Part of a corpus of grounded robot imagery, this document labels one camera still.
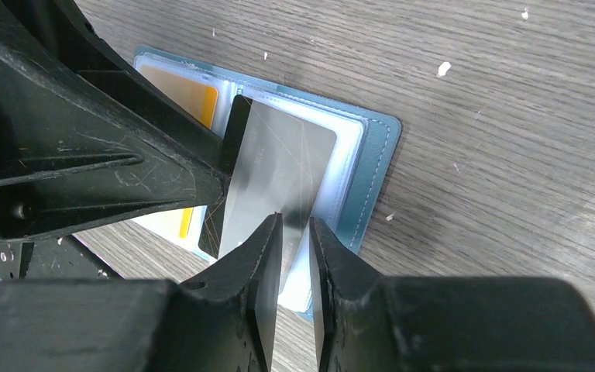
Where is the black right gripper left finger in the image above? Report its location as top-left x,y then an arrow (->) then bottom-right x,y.
0,213 -> 283,371

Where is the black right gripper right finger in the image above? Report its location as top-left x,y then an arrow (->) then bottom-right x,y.
309,218 -> 595,371

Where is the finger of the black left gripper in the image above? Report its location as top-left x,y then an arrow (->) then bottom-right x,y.
0,1 -> 225,243

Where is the orange VIP credit card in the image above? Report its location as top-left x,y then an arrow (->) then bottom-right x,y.
133,65 -> 218,246

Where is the blue card holder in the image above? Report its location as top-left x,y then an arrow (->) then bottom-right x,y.
132,46 -> 402,322

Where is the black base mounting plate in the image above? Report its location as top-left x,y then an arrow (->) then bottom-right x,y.
0,235 -> 122,282

